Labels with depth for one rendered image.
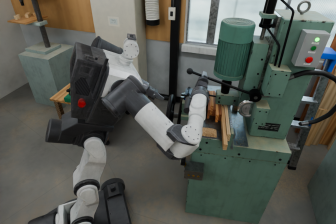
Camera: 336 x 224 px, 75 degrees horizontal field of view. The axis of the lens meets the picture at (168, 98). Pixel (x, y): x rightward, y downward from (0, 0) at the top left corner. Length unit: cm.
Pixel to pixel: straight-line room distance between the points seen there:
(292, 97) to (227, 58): 42
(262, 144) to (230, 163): 23
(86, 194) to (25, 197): 103
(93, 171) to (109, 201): 57
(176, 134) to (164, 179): 145
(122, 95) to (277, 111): 93
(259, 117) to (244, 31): 47
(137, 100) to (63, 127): 46
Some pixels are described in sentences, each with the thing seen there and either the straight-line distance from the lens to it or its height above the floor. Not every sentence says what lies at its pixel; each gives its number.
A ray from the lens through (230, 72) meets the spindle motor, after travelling 126.
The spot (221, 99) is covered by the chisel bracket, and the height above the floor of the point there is 100.
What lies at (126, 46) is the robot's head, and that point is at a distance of 95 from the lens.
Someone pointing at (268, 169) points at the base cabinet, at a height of 64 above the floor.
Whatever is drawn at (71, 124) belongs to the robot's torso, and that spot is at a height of 109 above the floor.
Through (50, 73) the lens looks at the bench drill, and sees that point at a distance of 300.
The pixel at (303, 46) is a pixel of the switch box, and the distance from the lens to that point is 119.
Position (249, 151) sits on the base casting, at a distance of 144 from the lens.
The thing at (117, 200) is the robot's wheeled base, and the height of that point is 19.
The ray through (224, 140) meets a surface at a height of 94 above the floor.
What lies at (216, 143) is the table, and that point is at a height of 87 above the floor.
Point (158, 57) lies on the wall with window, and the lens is 287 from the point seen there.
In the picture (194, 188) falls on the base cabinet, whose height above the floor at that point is 33.
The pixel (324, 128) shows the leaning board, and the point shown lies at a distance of 287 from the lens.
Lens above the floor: 176
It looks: 34 degrees down
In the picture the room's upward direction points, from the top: 1 degrees clockwise
